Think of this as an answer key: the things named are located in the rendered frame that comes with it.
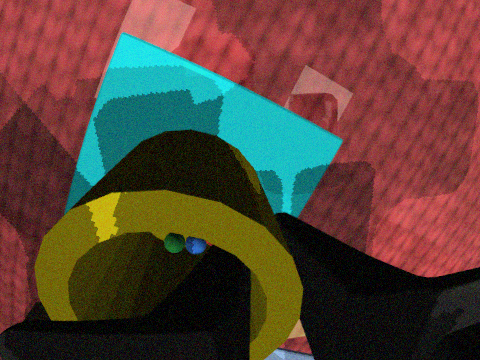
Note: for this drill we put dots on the green marble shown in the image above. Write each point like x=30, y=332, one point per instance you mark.
x=174, y=242

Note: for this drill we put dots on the tan flat bar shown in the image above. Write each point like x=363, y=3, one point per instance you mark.
x=38, y=313

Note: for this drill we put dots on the blue marble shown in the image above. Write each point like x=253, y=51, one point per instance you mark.
x=195, y=245

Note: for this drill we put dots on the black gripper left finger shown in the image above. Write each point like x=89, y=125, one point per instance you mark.
x=207, y=317

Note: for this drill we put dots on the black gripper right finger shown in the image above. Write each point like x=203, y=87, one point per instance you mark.
x=356, y=307

